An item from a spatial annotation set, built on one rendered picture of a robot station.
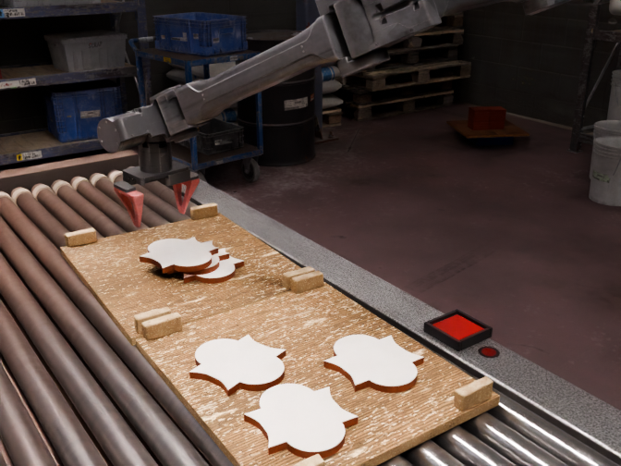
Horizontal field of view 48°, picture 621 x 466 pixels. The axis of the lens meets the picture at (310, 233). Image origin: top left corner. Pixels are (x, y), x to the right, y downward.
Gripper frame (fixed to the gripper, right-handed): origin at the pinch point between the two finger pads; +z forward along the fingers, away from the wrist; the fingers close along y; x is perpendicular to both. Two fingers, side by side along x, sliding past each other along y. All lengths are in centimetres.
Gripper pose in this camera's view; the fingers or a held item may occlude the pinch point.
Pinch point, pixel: (159, 215)
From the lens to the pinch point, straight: 131.5
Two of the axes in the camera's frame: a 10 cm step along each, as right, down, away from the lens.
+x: 7.1, 2.9, -6.4
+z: -0.2, 9.2, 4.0
